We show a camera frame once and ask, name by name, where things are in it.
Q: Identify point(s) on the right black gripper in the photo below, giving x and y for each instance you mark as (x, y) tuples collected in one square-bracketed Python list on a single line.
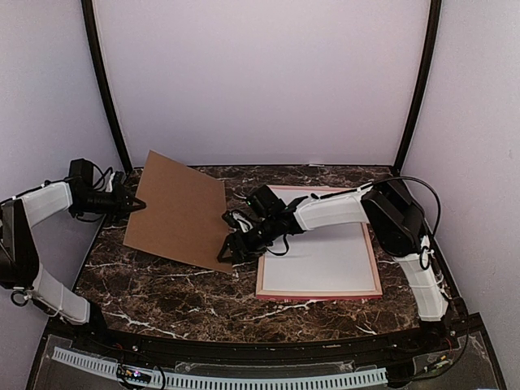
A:
[(246, 249)]

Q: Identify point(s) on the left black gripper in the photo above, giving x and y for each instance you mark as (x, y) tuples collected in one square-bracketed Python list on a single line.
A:
[(120, 204)]

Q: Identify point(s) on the brown cardboard backing board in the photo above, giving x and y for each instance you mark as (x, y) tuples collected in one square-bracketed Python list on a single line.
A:
[(182, 220)]

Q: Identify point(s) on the photo print white border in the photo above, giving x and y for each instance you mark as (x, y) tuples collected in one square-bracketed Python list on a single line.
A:
[(332, 259)]

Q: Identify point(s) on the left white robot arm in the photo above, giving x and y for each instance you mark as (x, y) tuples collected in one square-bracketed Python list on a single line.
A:
[(22, 271)]

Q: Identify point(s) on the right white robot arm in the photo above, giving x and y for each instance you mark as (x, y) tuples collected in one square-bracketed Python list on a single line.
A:
[(396, 219)]

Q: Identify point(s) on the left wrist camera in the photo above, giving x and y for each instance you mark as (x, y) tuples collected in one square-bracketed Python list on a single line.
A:
[(115, 179)]

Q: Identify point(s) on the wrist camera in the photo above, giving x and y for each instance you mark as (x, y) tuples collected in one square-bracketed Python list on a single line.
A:
[(115, 179), (238, 220)]

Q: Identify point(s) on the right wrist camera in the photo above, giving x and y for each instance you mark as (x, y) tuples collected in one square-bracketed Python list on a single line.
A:
[(238, 220)]

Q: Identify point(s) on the white slotted cable duct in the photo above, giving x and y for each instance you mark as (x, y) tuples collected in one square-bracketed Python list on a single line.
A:
[(137, 377)]

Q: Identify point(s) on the left black corner post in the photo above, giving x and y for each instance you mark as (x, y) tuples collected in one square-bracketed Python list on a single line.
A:
[(95, 49)]

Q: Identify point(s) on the black corner post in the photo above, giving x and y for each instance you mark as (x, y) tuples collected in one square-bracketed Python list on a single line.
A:
[(95, 49), (428, 49)]

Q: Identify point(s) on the black front table rail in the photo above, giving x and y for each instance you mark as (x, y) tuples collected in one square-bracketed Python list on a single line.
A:
[(393, 349)]

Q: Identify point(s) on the right black corner post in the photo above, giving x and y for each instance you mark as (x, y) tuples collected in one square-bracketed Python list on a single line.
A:
[(428, 49)]

